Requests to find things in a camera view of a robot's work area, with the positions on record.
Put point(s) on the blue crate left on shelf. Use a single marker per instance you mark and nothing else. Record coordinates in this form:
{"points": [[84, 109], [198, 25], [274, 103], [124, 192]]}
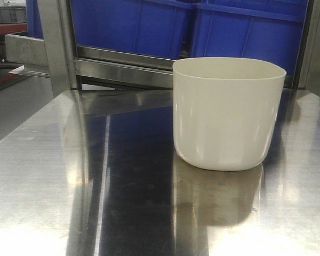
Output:
{"points": [[153, 28]]}

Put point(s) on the blue crate on shelf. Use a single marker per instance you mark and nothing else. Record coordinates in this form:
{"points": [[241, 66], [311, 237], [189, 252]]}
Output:
{"points": [[153, 28], [264, 30]]}

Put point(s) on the blue crate right on shelf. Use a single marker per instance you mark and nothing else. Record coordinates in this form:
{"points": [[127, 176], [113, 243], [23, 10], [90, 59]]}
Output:
{"points": [[264, 30]]}

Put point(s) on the red metal rack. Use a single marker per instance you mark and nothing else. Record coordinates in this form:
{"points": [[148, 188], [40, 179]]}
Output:
{"points": [[7, 78]]}

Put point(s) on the grey crate far left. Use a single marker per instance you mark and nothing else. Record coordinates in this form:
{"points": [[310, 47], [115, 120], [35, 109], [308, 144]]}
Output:
{"points": [[12, 14]]}

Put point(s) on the stainless steel shelf frame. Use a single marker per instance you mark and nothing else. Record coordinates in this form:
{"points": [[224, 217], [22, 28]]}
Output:
{"points": [[57, 56]]}

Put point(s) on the blue crate behind post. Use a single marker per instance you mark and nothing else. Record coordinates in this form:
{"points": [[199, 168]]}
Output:
{"points": [[33, 20]]}

